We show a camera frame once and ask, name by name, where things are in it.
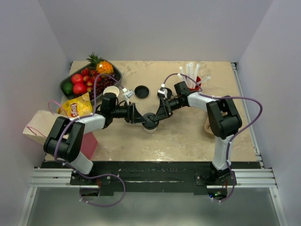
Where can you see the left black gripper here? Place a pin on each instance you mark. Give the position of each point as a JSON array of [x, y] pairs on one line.
[[133, 116]]

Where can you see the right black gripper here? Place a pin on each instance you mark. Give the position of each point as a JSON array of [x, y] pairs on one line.
[[164, 109]]

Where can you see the black cup lid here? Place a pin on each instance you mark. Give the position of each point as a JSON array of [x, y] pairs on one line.
[[169, 93], [141, 91], [149, 121]]

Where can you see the white paper cup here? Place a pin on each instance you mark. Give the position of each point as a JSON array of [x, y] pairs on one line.
[[150, 130], [112, 89]]

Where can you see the brown paper bag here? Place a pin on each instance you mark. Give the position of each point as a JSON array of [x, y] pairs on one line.
[[40, 125]]

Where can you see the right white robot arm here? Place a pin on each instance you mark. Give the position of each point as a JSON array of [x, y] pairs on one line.
[[224, 121]]

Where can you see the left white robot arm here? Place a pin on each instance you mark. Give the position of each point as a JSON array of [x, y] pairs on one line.
[[65, 138]]

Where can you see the red straw holder cup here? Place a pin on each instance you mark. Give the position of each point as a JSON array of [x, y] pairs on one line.
[[194, 86]]

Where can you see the white wrapped straws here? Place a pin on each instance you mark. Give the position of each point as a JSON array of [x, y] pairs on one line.
[[190, 73]]

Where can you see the cardboard cup carrier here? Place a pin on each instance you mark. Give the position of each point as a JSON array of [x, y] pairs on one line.
[[207, 126]]

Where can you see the purple grape bunch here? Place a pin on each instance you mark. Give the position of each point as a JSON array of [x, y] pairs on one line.
[[101, 85]]

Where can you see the yellow chips bag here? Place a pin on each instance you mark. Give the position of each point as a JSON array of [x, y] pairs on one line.
[[76, 107]]

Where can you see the red apple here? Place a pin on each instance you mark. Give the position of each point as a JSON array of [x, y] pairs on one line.
[[77, 78], [79, 89]]

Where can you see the grey fruit tray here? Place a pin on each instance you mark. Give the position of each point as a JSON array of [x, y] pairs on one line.
[[89, 71]]

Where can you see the green lime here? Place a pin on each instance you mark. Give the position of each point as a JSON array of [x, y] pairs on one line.
[[68, 89]]

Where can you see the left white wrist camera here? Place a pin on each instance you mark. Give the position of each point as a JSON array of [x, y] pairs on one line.
[[127, 94]]

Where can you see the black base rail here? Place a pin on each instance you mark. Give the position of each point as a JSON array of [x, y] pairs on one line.
[[137, 177]]

